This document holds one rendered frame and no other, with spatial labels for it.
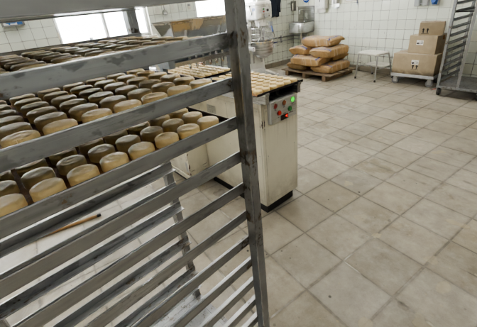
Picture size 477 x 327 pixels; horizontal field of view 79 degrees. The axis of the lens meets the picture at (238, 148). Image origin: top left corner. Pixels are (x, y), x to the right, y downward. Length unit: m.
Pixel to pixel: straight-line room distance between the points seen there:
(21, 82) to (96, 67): 0.10
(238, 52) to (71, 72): 0.30
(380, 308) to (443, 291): 0.35
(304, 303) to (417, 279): 0.62
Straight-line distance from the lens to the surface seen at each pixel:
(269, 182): 2.01
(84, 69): 0.49
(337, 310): 1.70
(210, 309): 1.53
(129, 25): 0.98
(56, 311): 0.63
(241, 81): 0.62
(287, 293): 1.73
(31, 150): 0.49
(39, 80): 0.48
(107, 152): 0.63
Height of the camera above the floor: 1.39
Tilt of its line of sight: 26 degrees down
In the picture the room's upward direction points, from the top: 6 degrees counter-clockwise
